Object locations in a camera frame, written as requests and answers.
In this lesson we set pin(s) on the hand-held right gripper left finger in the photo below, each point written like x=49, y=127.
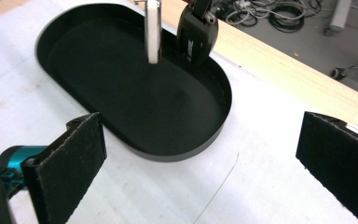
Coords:
x=65, y=168

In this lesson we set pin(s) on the white desk leg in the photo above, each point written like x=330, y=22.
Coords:
x=338, y=17

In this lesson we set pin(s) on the black oval tray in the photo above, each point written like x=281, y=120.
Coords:
x=130, y=93

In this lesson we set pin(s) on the white table mat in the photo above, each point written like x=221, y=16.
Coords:
x=261, y=186

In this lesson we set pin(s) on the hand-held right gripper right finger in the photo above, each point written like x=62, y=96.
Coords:
x=338, y=158

